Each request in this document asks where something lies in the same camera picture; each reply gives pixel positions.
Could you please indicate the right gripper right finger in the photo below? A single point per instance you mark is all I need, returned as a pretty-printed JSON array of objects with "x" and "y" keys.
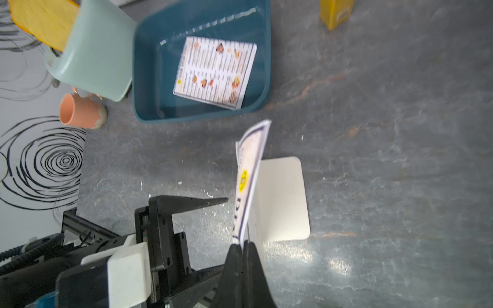
[{"x": 255, "y": 290}]

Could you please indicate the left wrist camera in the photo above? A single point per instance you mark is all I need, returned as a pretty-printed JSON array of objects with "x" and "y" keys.
[{"x": 121, "y": 279}]

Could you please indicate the yellow toast slice front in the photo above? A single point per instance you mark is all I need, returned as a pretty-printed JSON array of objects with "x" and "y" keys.
[{"x": 49, "y": 21}]

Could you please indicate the mint green toaster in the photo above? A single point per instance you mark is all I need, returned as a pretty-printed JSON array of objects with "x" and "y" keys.
[{"x": 98, "y": 57}]

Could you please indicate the teal plastic bin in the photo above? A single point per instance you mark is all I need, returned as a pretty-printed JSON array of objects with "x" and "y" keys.
[{"x": 158, "y": 44}]

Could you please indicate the new menu sheet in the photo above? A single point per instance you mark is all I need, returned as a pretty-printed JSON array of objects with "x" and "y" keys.
[{"x": 214, "y": 71}]

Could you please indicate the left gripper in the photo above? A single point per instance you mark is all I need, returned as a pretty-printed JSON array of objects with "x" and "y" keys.
[{"x": 173, "y": 282}]

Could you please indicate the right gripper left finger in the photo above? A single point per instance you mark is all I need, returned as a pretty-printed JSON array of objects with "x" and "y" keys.
[{"x": 229, "y": 290}]

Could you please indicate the old menu sheet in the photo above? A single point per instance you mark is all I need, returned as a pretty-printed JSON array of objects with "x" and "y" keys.
[{"x": 249, "y": 153}]

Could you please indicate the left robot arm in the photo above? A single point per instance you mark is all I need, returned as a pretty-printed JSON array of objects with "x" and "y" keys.
[{"x": 150, "y": 268}]

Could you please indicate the orange mug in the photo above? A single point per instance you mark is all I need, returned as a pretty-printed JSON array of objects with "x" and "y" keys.
[{"x": 81, "y": 112}]

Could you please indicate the yellow bottle black cap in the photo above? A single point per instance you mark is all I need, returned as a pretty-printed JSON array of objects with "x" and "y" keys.
[{"x": 335, "y": 12}]

